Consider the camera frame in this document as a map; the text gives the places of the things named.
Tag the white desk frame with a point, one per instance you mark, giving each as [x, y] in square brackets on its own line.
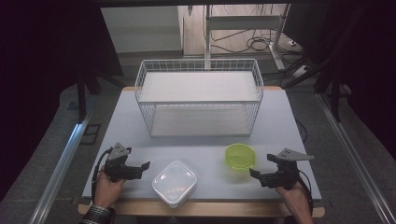
[243, 22]

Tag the black floor frame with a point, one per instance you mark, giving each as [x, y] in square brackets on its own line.
[91, 133]

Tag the black metal stand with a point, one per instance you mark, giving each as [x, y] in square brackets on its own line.
[334, 93]
[81, 96]

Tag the aluminium rail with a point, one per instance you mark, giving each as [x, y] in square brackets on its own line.
[355, 158]
[60, 169]

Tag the person's left hand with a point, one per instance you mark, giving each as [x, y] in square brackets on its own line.
[107, 191]

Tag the person's right hand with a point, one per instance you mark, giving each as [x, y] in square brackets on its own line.
[295, 200]

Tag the white power strip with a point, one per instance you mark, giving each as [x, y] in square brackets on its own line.
[300, 71]

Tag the white square lidded container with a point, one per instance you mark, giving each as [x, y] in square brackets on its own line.
[175, 183]

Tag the green round container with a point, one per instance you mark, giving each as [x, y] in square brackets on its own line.
[240, 157]

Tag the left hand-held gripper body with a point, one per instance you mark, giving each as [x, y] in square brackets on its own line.
[117, 161]

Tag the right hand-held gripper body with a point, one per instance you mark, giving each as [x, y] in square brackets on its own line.
[285, 174]

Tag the white panel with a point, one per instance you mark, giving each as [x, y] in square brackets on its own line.
[141, 29]

